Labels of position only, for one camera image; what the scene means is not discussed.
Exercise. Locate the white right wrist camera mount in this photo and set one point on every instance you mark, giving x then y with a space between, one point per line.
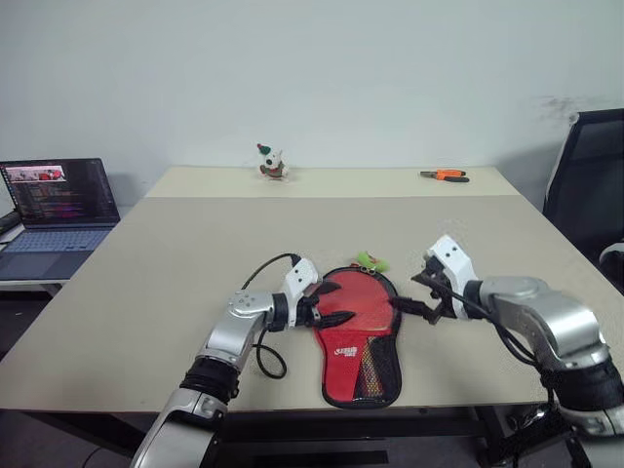
456 265

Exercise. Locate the open blue laptop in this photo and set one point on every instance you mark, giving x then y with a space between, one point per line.
58 205

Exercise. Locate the black power strip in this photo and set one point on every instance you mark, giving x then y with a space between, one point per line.
9 222

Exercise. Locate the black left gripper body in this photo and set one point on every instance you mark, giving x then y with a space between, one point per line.
309 312

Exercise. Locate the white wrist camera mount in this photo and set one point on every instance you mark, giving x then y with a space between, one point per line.
456 265
301 278

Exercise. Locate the white plush dog toy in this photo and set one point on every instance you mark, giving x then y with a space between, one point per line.
270 163

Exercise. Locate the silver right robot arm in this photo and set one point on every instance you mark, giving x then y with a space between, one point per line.
551 322

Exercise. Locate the black red paddle cover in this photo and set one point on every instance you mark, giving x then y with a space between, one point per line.
341 370

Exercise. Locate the white side desk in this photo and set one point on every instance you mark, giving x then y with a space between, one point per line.
29 284

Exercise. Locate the black office chair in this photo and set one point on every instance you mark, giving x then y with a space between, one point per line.
585 195

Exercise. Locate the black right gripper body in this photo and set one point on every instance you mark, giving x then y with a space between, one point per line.
442 287

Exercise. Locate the green zipper pull charm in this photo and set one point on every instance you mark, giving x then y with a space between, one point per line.
376 262

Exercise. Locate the black table frame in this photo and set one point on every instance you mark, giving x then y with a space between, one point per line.
351 428

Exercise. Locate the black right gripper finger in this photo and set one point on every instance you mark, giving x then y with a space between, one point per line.
414 305
423 278

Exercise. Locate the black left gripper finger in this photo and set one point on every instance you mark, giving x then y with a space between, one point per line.
336 318
326 288

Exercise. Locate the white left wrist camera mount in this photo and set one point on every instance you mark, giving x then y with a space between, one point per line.
301 278

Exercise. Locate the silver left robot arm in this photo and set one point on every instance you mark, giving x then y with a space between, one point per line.
234 331

